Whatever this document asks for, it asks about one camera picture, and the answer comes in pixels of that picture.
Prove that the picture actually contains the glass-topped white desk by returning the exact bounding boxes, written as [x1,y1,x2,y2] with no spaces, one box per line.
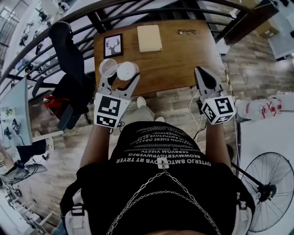
[0,77,64,147]

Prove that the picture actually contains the dark wooden post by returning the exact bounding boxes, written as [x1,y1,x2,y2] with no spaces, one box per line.
[224,0,280,45]

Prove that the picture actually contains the white floor cable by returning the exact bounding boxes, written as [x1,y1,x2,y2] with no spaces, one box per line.
[188,90,203,136]

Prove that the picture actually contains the plastic pack of water bottles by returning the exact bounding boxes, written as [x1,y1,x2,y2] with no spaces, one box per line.
[235,97,283,121]

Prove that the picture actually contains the white bag shoulder strap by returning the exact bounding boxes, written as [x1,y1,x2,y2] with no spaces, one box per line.
[234,195,253,235]
[64,190,92,235]

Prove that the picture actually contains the person's right forearm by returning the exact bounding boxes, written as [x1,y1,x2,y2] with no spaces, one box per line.
[205,123,232,168]

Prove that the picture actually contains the silver chain necklace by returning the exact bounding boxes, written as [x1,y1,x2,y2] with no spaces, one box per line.
[107,158,221,235]

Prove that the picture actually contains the beige notebook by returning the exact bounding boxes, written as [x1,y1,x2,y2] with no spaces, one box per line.
[137,24,163,53]

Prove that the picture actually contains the person's left forearm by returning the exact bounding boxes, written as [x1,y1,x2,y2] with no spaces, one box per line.
[79,125,113,168]

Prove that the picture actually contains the red bag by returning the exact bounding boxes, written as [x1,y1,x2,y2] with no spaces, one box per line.
[43,95,69,115]

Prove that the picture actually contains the black office chair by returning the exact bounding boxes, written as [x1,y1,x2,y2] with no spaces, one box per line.
[31,22,96,130]

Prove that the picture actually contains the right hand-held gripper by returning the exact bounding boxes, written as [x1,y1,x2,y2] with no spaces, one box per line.
[194,67,237,125]

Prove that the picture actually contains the black standing fan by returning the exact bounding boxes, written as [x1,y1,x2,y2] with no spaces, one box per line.
[231,151,294,233]

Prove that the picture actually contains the khaki trousers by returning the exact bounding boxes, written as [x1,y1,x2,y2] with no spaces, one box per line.
[125,105,157,129]

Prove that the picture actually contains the black printed t-shirt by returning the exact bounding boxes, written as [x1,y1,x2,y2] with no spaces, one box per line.
[60,121,255,235]

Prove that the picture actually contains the framed deer picture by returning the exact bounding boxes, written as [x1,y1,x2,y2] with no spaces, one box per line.
[103,33,124,59]

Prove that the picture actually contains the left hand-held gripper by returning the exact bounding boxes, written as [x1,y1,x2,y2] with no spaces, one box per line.
[93,73,141,129]

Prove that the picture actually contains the eyeglasses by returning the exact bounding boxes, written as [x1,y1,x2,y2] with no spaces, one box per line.
[178,28,197,36]

